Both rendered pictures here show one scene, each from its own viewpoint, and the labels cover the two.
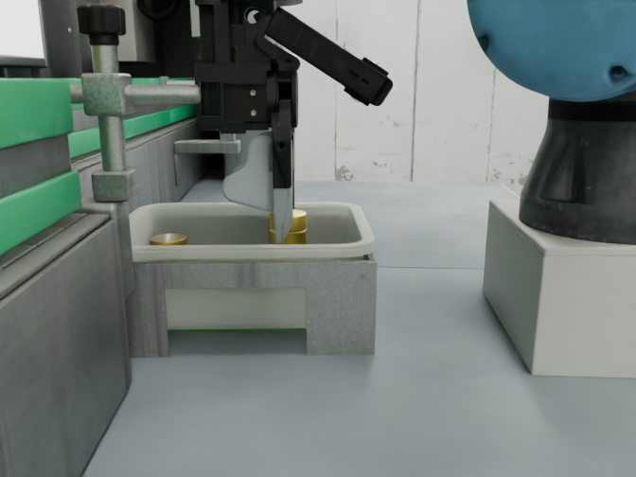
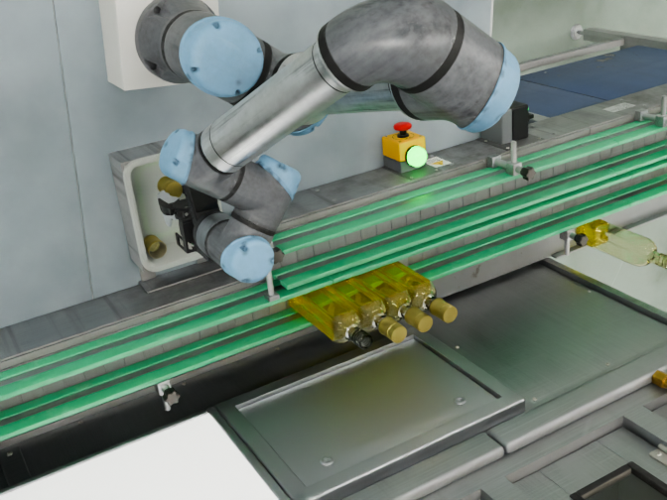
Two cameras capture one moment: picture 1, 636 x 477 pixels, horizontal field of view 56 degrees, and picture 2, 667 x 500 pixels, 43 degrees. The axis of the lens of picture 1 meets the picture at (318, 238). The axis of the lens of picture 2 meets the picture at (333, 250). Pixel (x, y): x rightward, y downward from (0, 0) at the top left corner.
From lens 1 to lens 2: 1.72 m
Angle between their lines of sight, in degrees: 102
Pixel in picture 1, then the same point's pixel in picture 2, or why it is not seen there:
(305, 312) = not seen: hidden behind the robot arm
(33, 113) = (304, 239)
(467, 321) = (152, 92)
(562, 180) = not seen: hidden behind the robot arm
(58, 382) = (295, 204)
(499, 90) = not seen: outside the picture
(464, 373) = (203, 96)
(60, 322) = (297, 209)
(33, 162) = (298, 236)
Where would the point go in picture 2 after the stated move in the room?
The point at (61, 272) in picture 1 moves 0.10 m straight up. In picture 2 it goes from (299, 214) to (324, 229)
